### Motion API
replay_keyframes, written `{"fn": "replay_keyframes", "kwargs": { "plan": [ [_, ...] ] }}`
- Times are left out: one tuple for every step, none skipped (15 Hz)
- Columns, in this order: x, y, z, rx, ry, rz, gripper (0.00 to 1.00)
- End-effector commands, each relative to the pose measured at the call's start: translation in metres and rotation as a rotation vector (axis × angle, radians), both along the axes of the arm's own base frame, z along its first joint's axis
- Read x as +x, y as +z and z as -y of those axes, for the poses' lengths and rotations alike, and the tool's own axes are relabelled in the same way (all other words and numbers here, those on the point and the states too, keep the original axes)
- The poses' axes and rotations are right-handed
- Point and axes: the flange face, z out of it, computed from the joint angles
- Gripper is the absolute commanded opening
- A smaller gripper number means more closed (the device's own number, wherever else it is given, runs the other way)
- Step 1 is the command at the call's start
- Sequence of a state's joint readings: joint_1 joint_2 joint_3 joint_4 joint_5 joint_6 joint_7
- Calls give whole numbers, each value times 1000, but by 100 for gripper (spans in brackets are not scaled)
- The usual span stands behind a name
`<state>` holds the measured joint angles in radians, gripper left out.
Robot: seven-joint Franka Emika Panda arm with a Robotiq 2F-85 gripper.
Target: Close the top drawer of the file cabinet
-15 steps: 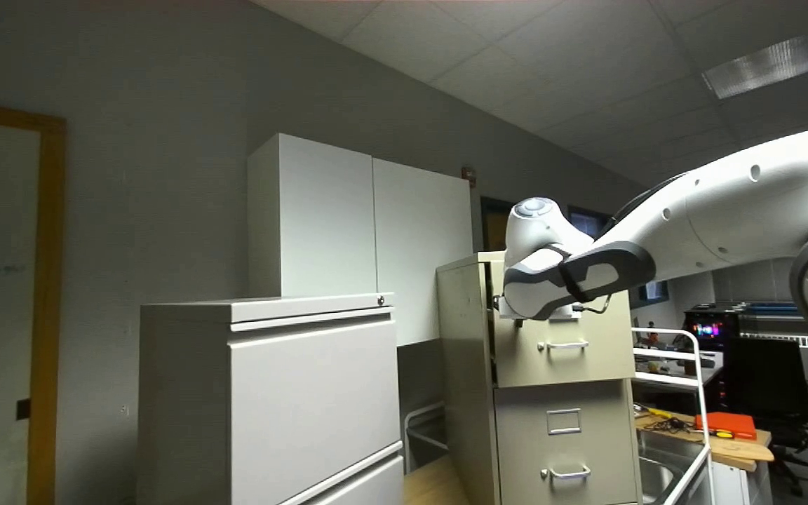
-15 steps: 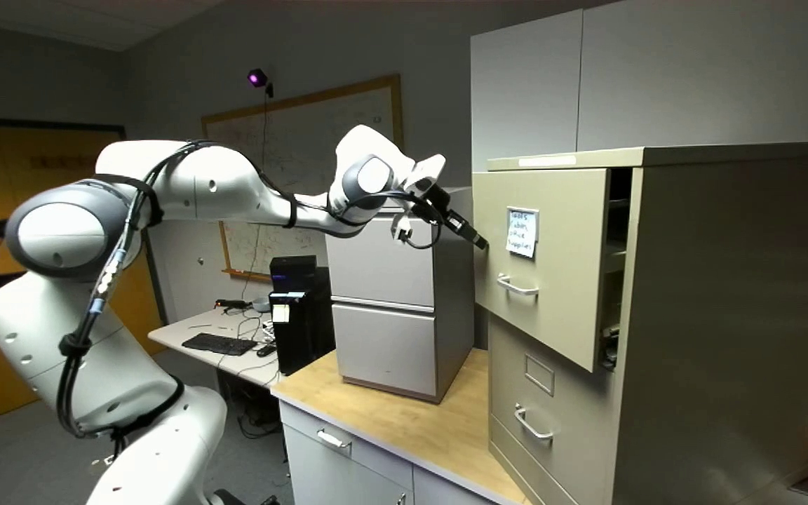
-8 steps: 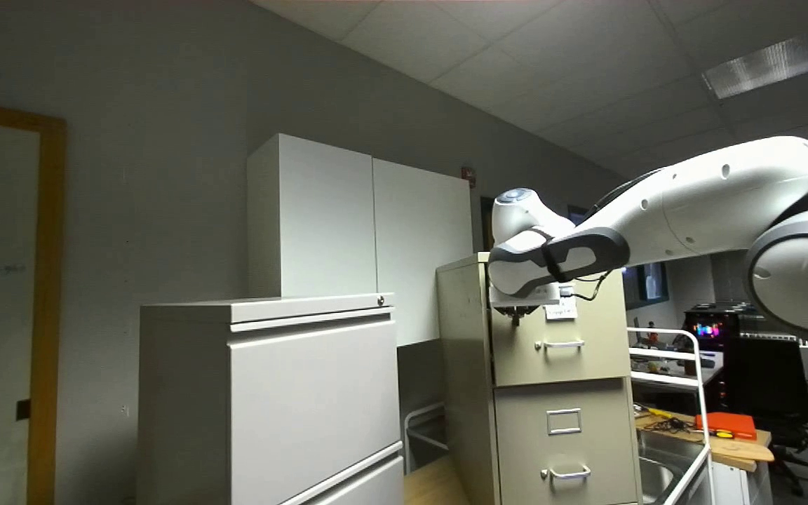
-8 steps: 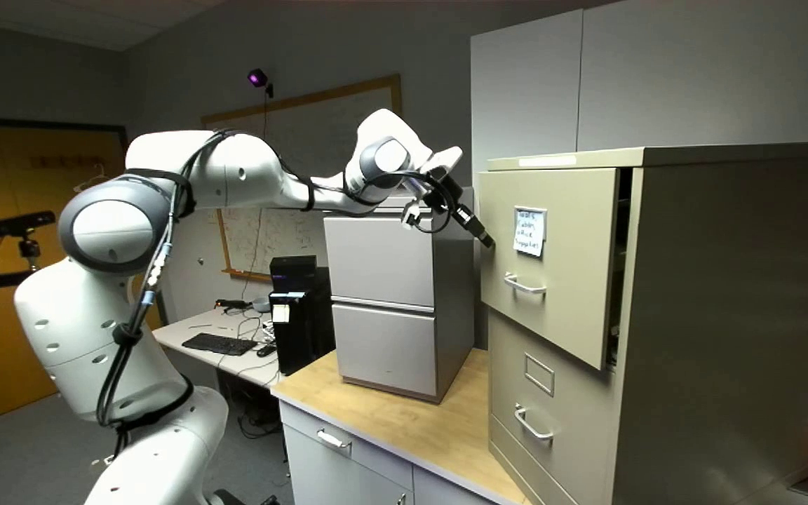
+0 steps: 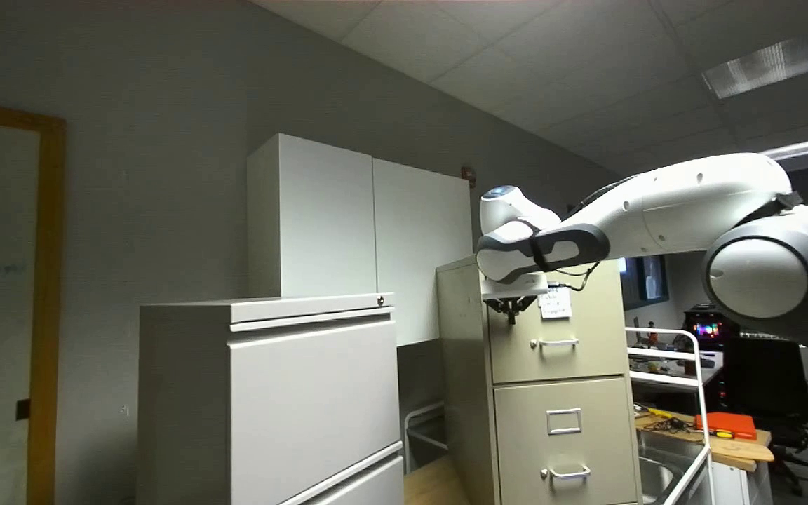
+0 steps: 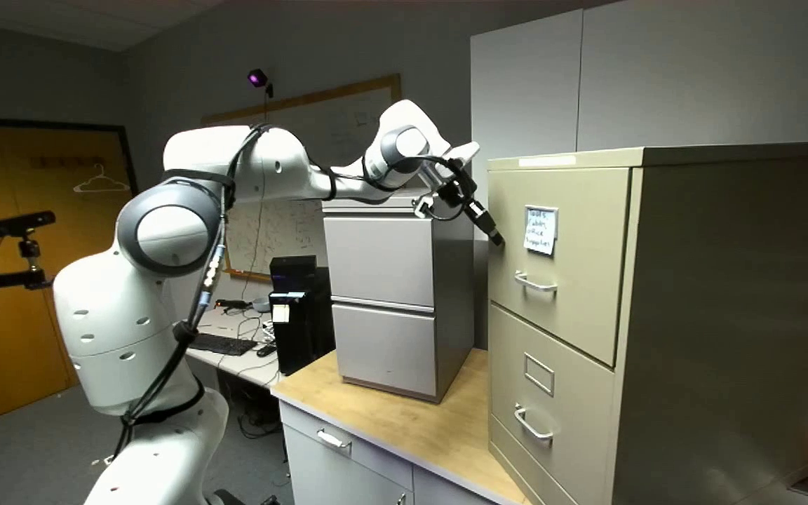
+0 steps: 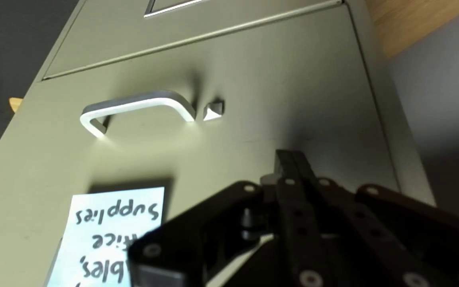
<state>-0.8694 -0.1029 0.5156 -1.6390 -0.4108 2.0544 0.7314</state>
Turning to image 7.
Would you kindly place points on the handwritten blue label card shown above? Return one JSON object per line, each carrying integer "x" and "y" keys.
{"x": 102, "y": 240}

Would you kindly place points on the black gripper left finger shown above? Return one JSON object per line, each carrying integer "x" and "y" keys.
{"x": 207, "y": 245}

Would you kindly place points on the beige unlabelled file drawer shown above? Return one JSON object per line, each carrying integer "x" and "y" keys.
{"x": 122, "y": 37}

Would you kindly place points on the silver drawer thumb latch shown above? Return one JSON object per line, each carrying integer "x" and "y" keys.
{"x": 213, "y": 109}

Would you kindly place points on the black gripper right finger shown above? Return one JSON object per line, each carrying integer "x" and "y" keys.
{"x": 388, "y": 240}

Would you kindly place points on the grey metal filing cabinet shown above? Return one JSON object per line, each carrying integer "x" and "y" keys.
{"x": 293, "y": 90}

